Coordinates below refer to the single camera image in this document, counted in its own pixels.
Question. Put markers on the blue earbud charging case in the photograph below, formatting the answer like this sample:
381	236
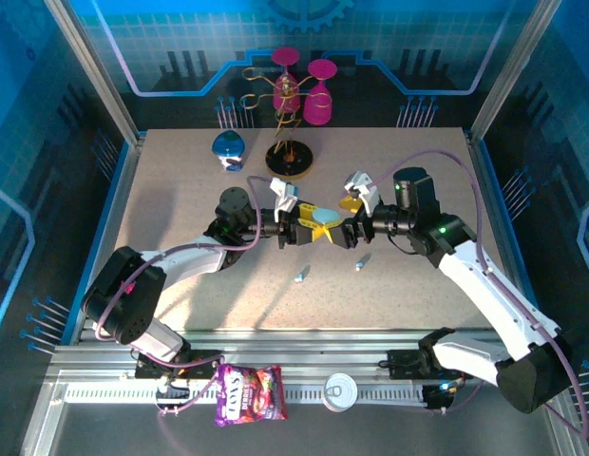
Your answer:
325	217

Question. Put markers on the blue earbud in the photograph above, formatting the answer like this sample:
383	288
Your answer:
299	277
359	264

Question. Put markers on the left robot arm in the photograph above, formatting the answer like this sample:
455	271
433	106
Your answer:
190	259

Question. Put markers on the blue cup on stand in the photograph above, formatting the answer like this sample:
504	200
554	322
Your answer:
228	145

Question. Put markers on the pink wine glass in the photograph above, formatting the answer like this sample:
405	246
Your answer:
318	114
285	56

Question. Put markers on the silver tin can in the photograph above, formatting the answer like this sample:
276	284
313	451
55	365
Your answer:
342	392

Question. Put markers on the purple candy bag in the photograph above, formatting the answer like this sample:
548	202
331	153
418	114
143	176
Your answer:
249	394

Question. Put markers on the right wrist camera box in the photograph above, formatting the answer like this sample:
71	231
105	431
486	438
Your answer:
366	190

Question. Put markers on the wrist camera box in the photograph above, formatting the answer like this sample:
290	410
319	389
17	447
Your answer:
285	199
366	190

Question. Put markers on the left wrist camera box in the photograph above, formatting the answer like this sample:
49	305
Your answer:
285	199

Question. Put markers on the aluminium side rail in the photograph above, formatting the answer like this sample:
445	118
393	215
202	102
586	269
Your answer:
489	190
119	199

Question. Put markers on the aluminium frame beam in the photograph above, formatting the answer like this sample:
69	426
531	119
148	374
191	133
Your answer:
299	354

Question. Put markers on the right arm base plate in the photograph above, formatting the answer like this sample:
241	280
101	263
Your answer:
404	366

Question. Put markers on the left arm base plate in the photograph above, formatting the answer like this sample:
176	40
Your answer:
204	363

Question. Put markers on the aluminium frame post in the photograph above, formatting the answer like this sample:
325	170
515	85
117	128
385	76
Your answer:
513	66
92	71

